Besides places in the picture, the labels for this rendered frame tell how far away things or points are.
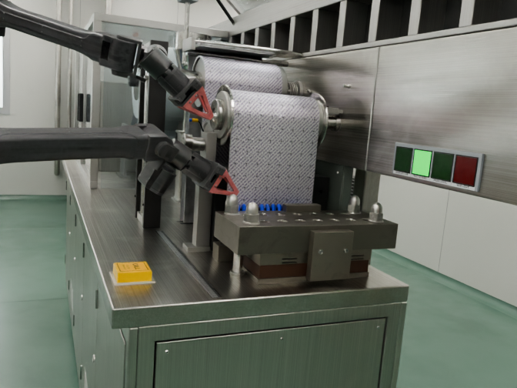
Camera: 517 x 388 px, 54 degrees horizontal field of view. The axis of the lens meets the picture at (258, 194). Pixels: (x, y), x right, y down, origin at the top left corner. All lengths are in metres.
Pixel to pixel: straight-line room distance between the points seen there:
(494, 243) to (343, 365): 3.03
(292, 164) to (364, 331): 0.43
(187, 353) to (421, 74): 0.75
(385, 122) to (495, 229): 2.95
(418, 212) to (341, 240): 3.59
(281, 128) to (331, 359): 0.55
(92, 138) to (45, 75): 5.68
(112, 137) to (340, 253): 0.54
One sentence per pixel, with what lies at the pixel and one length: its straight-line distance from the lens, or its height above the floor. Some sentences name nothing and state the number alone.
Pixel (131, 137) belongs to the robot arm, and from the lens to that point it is 1.07.
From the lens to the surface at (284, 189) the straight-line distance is 1.28.
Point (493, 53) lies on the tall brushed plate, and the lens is 1.02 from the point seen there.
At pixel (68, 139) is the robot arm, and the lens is 1.01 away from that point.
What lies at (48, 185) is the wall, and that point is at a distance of 6.79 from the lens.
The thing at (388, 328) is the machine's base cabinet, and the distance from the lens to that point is 1.23.
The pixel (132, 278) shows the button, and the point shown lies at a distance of 1.08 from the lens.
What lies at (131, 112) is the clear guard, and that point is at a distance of 2.20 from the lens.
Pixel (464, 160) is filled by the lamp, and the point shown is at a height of 1.20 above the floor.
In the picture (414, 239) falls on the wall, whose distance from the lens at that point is 4.76.
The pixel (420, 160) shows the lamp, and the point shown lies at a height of 1.19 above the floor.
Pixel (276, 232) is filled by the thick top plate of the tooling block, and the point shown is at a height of 1.02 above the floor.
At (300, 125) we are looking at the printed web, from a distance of 1.28.
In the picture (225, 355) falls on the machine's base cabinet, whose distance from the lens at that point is 1.06.
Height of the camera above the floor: 1.26
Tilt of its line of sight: 9 degrees down
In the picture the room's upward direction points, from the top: 4 degrees clockwise
